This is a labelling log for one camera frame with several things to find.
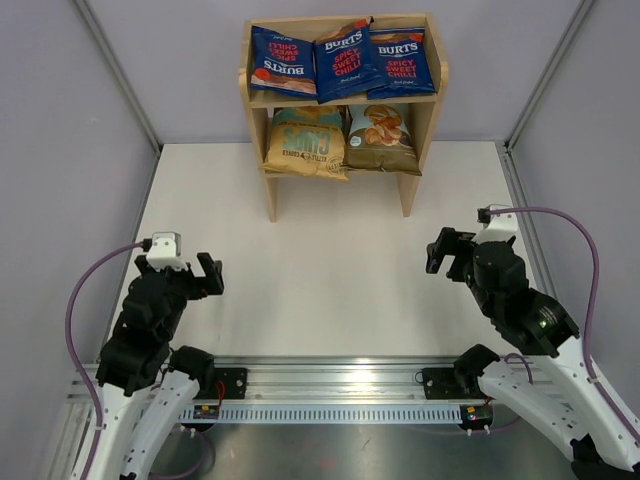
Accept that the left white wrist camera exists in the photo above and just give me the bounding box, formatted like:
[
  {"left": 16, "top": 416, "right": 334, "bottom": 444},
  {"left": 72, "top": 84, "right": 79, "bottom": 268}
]
[{"left": 144, "top": 231, "right": 188, "bottom": 272}]

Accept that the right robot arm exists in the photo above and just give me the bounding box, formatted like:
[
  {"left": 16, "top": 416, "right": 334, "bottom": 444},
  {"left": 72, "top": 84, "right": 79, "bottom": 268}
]
[{"left": 426, "top": 227, "right": 639, "bottom": 479}]

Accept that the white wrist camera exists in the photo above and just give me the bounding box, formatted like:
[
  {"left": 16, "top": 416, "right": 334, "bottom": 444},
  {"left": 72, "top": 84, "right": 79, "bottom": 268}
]
[
  {"left": 473, "top": 204, "right": 519, "bottom": 244},
  {"left": 144, "top": 231, "right": 188, "bottom": 272}
]

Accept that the yellow kettle chips bag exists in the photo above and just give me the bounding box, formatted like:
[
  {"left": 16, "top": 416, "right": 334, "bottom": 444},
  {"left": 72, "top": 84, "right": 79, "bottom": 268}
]
[{"left": 261, "top": 106, "right": 349, "bottom": 182}]

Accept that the light blue cassava chips bag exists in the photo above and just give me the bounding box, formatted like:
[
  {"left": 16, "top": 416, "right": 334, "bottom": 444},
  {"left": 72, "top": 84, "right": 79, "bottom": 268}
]
[{"left": 345, "top": 104, "right": 421, "bottom": 176}]

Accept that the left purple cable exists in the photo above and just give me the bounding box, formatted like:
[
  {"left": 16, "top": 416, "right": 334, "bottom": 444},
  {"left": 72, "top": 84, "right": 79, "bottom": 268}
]
[{"left": 64, "top": 239, "right": 151, "bottom": 480}]

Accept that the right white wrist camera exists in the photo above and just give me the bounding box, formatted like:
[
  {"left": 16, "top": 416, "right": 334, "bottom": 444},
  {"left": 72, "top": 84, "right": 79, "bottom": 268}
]
[{"left": 473, "top": 204, "right": 519, "bottom": 244}]

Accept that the black mounting plate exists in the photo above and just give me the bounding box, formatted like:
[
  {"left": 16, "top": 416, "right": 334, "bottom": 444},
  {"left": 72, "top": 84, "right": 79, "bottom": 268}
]
[
  {"left": 421, "top": 366, "right": 465, "bottom": 400},
  {"left": 195, "top": 367, "right": 248, "bottom": 401}
]

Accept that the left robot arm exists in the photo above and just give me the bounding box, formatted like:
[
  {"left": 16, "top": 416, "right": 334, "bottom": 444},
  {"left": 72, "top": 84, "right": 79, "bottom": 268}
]
[{"left": 71, "top": 253, "right": 224, "bottom": 479}]

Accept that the white slotted cable duct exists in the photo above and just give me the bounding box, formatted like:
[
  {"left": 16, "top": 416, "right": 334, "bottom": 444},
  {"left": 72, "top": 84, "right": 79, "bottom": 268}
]
[{"left": 179, "top": 404, "right": 462, "bottom": 425}]

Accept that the purple cable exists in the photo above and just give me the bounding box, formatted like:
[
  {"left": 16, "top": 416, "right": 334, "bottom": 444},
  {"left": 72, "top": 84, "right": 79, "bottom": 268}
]
[
  {"left": 487, "top": 206, "right": 640, "bottom": 441},
  {"left": 64, "top": 239, "right": 151, "bottom": 480}
]

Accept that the blue Burts bag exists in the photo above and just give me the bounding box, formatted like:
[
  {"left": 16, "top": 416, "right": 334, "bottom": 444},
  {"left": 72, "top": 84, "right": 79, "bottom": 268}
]
[
  {"left": 250, "top": 26, "right": 317, "bottom": 99},
  {"left": 313, "top": 17, "right": 385, "bottom": 104},
  {"left": 367, "top": 28, "right": 436, "bottom": 100}
]

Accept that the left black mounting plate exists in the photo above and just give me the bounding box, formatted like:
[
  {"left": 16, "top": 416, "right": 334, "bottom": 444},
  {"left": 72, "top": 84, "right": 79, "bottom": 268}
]
[{"left": 195, "top": 367, "right": 248, "bottom": 401}]

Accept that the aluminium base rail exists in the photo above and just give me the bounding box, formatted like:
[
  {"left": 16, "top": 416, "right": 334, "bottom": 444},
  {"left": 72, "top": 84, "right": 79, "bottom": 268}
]
[{"left": 67, "top": 355, "right": 609, "bottom": 404}]

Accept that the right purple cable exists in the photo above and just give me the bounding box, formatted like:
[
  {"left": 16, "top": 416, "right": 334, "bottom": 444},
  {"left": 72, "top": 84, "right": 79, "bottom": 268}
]
[{"left": 487, "top": 206, "right": 640, "bottom": 441}]

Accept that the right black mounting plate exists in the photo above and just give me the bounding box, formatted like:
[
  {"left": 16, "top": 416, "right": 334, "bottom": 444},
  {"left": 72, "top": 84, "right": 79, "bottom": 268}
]
[{"left": 421, "top": 366, "right": 465, "bottom": 400}]

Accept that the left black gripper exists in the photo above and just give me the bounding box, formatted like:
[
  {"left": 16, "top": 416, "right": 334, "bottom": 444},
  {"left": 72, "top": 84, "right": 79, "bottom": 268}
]
[{"left": 136, "top": 252, "right": 223, "bottom": 341}]

